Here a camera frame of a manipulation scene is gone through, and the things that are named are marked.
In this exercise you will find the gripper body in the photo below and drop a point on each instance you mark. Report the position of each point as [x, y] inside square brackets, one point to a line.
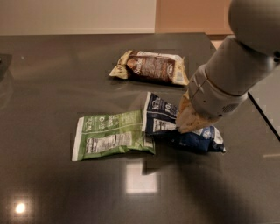
[210, 98]

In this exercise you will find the blue chip bag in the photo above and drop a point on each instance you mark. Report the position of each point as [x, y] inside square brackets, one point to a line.
[159, 119]

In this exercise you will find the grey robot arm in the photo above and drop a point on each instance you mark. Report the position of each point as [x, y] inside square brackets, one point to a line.
[244, 58]

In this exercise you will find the brown and cream chip bag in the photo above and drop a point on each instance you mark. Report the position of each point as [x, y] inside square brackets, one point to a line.
[151, 66]

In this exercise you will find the green jalapeno chip bag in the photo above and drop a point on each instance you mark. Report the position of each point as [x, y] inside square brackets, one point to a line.
[105, 135]

